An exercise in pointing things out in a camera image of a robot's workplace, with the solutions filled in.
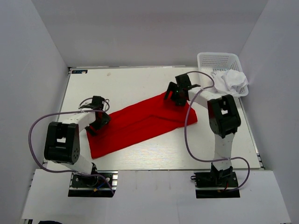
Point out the red t shirt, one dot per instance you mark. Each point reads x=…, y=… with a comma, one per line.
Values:
x=139, y=122

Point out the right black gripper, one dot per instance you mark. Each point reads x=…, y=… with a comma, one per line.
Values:
x=173, y=87

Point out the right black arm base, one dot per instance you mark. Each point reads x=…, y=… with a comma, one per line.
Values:
x=216, y=184

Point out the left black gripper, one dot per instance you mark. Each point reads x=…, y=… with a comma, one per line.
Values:
x=106, y=119

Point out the white t shirt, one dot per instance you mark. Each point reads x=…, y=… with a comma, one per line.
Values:
x=231, y=82

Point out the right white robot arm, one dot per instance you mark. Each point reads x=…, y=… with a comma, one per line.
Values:
x=223, y=117

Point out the white plastic basket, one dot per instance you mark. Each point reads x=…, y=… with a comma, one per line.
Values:
x=211, y=61

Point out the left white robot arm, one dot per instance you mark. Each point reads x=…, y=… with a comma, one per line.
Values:
x=63, y=142

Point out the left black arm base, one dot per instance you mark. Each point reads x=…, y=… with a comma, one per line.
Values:
x=93, y=187

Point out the blue table label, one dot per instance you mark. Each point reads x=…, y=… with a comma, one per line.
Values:
x=79, y=71

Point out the dark blue object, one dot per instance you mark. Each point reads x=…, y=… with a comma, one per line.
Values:
x=49, y=222

